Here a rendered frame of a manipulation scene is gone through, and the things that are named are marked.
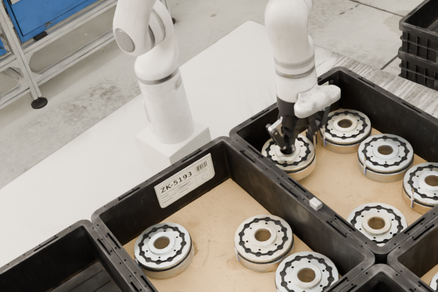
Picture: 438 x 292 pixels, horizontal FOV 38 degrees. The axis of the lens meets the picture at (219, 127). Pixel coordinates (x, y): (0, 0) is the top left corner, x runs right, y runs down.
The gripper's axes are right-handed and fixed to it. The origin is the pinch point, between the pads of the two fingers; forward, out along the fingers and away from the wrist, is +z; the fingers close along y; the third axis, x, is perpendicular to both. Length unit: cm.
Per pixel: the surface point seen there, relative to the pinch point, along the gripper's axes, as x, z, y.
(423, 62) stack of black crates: -41, 40, -76
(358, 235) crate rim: 26.6, -5.7, 8.7
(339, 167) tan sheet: 5.6, 4.5, -4.6
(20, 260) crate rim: -4, -5, 55
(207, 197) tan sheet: -4.5, 4.9, 19.6
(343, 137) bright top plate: 1.7, 1.7, -8.9
